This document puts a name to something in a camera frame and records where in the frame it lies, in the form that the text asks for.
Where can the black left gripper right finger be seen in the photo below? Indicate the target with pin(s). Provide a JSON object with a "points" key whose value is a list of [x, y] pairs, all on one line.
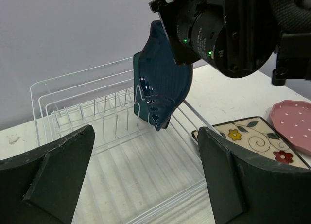
{"points": [[247, 188]]}

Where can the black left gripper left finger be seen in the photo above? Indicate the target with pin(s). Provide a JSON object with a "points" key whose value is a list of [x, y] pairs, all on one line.
{"points": [[42, 186]]}

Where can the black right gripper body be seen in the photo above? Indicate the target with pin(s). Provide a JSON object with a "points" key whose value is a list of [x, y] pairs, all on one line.
{"points": [[195, 30]]}

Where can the dark blue leaf plate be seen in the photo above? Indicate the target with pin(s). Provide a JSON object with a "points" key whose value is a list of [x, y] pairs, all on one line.
{"points": [[163, 83]]}

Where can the teal leaf-shaped plate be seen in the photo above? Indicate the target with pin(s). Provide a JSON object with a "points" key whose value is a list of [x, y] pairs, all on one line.
{"points": [[140, 107]]}

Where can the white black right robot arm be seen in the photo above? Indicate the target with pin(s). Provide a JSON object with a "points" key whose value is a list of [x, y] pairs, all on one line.
{"points": [[237, 37]]}

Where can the cream floral square plate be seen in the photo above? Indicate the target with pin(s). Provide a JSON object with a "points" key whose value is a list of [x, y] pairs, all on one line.
{"points": [[257, 135]]}

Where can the pink polka dot plate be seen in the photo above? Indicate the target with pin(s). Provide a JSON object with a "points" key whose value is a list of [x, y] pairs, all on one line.
{"points": [[292, 119]]}

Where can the white wire dish rack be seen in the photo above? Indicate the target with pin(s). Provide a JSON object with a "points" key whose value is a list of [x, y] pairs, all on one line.
{"points": [[136, 175]]}

